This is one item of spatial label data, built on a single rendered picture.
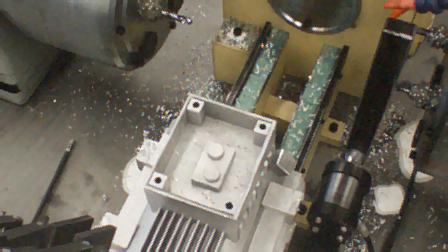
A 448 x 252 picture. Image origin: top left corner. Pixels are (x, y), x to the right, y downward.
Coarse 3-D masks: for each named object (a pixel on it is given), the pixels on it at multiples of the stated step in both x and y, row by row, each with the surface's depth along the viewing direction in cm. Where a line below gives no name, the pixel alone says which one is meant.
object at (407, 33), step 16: (384, 32) 55; (400, 32) 55; (384, 48) 57; (400, 48) 56; (384, 64) 59; (400, 64) 58; (368, 80) 62; (384, 80) 61; (368, 96) 64; (384, 96) 63; (368, 112) 66; (384, 112) 65; (352, 128) 70; (368, 128) 69; (352, 144) 73; (368, 144) 71
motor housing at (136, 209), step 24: (144, 168) 69; (264, 192) 66; (120, 216) 66; (144, 216) 65; (168, 216) 62; (264, 216) 65; (144, 240) 60; (168, 240) 61; (192, 240) 60; (216, 240) 62; (240, 240) 63; (264, 240) 64
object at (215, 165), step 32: (192, 96) 64; (192, 128) 66; (224, 128) 65; (256, 128) 62; (160, 160) 60; (192, 160) 64; (224, 160) 62; (160, 192) 58; (192, 192) 62; (224, 192) 62; (256, 192) 64; (224, 224) 59
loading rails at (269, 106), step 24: (264, 24) 97; (264, 48) 96; (240, 72) 92; (264, 72) 94; (312, 72) 93; (336, 72) 92; (240, 96) 91; (264, 96) 96; (312, 96) 91; (288, 120) 98; (336, 120) 100; (312, 144) 89; (336, 144) 99
